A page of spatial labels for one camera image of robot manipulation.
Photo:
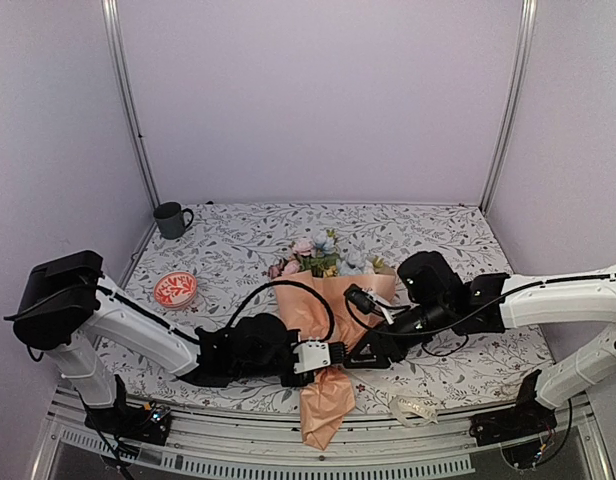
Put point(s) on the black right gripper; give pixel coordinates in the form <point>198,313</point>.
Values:
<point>379,354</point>

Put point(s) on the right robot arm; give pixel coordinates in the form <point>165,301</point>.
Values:
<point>461,344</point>

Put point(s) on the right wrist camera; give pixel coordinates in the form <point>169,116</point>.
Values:
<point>367,302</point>

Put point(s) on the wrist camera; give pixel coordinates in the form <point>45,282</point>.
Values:
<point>313,355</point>
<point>367,302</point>

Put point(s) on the pale pink white flower stem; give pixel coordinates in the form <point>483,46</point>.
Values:
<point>302,253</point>

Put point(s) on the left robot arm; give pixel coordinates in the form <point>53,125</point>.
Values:
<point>69,299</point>

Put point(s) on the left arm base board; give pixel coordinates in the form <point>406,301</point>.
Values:
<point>147,424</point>

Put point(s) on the beige wrapping paper sheet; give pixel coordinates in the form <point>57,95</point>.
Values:
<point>316,308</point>

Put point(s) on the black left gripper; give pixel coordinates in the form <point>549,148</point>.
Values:
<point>306,380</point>

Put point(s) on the right aluminium frame post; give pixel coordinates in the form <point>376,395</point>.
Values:
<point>519,69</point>

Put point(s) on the dark grey mug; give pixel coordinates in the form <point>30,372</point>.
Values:
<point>172,220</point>

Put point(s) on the blue fake flower stem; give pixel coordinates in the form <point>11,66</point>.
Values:
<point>334,260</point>

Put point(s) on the aluminium frame post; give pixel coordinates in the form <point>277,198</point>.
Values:
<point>114,35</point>
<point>519,69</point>

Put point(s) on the left aluminium frame post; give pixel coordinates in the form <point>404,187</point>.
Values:
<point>114,35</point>

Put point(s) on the right arm base board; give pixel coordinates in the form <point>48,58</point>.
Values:
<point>516,423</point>

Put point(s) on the red white patterned dish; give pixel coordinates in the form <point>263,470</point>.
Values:
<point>175,290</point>

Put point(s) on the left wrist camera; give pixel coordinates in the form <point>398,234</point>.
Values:
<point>313,355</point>

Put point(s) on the white lace ribbon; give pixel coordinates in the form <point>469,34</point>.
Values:
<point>408,405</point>

